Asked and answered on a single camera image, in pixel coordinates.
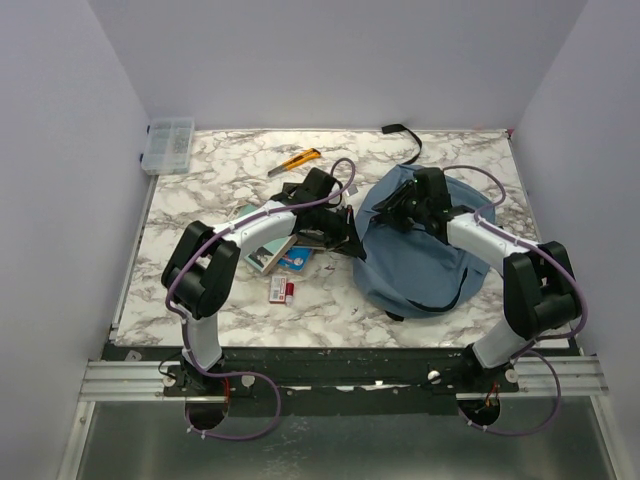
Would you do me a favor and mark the blue backpack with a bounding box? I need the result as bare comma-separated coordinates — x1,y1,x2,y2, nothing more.
353,154,489,321

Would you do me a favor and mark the aluminium rail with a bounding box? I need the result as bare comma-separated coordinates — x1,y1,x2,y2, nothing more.
79,361,165,402

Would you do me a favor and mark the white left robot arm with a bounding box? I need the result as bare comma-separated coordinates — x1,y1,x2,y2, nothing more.
161,167,366,395

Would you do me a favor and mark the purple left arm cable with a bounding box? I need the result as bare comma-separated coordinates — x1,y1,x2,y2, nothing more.
164,157,357,442

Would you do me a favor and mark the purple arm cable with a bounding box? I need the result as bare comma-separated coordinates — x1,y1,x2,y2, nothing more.
164,157,357,442
442,165,587,437

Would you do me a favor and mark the black mounting base plate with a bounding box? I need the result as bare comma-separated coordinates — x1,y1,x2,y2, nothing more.
98,345,595,416

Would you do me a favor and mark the yellow utility knife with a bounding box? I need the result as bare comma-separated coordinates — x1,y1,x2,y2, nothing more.
267,148,322,178

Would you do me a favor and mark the blue blister pack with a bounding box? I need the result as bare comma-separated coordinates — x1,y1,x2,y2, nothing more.
277,246,314,272

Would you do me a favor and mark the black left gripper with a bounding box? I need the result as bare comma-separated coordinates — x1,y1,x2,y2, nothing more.
311,205,367,260

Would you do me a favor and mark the clear plastic organizer box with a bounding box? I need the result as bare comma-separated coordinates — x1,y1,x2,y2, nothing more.
141,117,195,176

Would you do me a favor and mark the red white glue stick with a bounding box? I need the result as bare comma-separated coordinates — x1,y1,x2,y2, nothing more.
285,282,295,306

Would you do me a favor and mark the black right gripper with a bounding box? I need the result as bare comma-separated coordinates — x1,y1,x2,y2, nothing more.
374,180,429,234

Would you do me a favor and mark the red white staples box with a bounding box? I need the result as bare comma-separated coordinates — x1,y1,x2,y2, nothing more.
268,275,287,304

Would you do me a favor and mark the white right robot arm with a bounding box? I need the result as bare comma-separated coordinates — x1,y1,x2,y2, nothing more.
371,167,588,392

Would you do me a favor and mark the teal paperback book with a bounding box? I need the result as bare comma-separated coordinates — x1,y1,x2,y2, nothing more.
244,235,297,275

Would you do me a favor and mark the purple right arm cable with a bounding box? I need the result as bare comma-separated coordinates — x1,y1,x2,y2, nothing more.
442,165,587,437

